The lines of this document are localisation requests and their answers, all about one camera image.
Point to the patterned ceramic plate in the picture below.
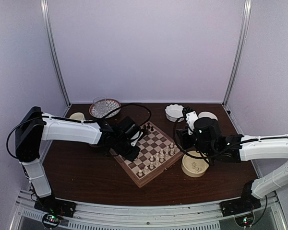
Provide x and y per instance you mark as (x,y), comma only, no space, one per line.
(112,105)

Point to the aluminium frame post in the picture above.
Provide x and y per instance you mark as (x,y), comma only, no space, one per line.
(247,9)
(53,52)

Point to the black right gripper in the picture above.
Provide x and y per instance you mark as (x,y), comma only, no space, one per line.
(182,134)

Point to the aluminium frame post left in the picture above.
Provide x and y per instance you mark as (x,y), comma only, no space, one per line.
(53,52)

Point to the wooden chess board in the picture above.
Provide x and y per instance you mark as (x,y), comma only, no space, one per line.
(157,153)

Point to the cream cat ear bowl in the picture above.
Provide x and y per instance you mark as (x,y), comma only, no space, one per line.
(193,167)

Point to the aluminium frame post right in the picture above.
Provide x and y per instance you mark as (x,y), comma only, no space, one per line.
(247,9)

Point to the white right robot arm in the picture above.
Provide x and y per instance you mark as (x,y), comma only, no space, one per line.
(238,148)

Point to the plain white round bowl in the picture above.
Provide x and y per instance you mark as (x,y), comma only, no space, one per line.
(207,114)

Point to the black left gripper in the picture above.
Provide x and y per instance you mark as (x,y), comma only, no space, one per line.
(132,155)

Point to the clear drinking glass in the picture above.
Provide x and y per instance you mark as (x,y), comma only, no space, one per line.
(100,105)

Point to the white scalloped bowl black rim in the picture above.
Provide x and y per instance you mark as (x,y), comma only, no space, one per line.
(173,112)

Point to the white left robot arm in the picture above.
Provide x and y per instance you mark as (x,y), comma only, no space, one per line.
(37,126)

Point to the aluminium front rail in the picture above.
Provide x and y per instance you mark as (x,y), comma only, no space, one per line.
(201,216)

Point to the white ribbed mug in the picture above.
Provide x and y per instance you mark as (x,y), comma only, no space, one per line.
(77,116)

